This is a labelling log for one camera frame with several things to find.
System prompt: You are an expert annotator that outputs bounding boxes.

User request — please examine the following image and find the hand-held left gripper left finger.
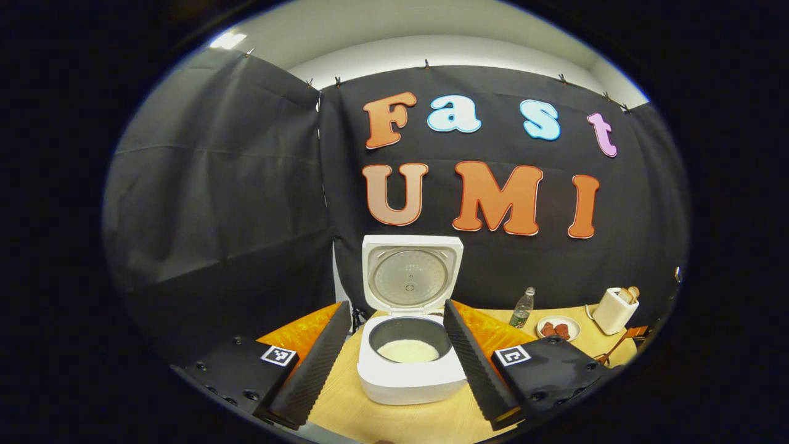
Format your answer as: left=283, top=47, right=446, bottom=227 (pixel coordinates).
left=179, top=300, right=353, bottom=430

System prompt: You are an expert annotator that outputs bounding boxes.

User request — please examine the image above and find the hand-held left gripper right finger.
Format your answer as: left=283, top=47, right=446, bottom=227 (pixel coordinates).
left=443, top=299, right=617, bottom=432

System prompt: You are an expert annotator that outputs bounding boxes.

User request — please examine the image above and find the brown wooden spoon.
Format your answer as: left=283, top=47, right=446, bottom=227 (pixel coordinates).
left=595, top=330, right=632, bottom=366

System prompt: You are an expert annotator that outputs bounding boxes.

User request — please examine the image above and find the white rice cooker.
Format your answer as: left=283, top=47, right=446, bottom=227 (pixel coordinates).
left=356, top=234, right=469, bottom=406

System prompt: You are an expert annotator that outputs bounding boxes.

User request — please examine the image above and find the white rice heap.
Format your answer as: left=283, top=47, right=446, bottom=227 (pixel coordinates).
left=376, top=338, right=441, bottom=364

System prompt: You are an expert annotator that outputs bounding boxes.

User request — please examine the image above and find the white toaster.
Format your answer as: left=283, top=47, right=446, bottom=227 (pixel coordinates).
left=592, top=287, right=640, bottom=337

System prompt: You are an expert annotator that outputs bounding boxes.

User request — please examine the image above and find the clear plastic water bottle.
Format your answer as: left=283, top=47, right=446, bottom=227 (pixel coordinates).
left=509, top=287, right=536, bottom=329

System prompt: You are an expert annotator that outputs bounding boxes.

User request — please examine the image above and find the white round plate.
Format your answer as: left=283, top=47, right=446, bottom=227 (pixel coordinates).
left=535, top=316, right=581, bottom=343

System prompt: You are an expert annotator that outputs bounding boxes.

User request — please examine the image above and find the black backdrop cloth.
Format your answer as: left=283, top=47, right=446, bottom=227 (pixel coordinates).
left=102, top=46, right=691, bottom=364

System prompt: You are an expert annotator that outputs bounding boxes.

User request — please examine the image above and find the row of small cloth clips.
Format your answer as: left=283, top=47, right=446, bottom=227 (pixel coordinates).
left=243, top=48, right=632, bottom=115

